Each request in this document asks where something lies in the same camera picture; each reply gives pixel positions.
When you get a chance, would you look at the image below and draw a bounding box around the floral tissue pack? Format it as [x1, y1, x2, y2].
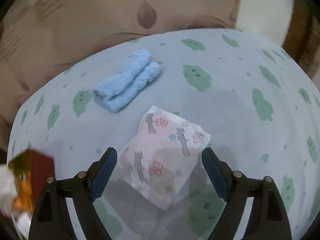
[117, 106, 211, 210]

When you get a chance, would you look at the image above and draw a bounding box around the orange rubber dinosaur toy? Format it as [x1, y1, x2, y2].
[12, 172, 34, 214]

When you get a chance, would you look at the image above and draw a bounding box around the red gold tin box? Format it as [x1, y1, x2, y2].
[8, 148, 55, 209]

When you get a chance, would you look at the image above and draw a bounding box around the light blue folded towel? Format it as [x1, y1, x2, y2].
[92, 49, 162, 113]

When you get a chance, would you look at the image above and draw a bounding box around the white folded sock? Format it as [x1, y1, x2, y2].
[0, 164, 17, 217]

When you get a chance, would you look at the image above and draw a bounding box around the brown wooden door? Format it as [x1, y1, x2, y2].
[282, 0, 319, 79]

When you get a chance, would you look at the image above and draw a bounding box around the beige leaf print curtain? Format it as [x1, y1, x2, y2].
[1, 0, 240, 148]

